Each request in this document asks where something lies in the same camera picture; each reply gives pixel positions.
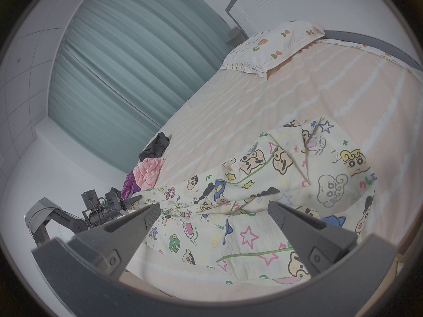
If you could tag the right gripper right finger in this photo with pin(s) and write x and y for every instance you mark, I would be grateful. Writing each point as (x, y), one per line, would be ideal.
(307, 239)

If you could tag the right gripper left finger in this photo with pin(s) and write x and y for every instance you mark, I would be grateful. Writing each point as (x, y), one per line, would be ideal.
(122, 236)

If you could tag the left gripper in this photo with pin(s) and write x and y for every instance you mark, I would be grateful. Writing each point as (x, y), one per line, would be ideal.
(115, 205)

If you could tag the grey bedside table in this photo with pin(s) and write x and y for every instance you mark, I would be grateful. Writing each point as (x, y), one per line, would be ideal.
(236, 36)

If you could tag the black garment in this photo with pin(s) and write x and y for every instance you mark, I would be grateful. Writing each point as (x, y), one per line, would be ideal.
(155, 147)

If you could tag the purple garment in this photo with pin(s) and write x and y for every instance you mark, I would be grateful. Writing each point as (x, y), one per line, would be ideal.
(129, 187)

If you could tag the blue-green curtain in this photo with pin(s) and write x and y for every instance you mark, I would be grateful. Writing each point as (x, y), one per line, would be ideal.
(148, 38)
(99, 111)

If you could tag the white printed pyjama top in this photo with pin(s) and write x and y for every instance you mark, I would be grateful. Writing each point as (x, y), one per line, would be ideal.
(264, 177)

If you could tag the bed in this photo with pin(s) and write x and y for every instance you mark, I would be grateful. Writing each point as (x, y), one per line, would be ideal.
(264, 104)

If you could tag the pink garment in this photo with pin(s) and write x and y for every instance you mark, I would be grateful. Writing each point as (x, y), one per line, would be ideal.
(148, 172)

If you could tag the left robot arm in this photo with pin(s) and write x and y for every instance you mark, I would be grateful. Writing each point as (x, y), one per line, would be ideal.
(43, 213)

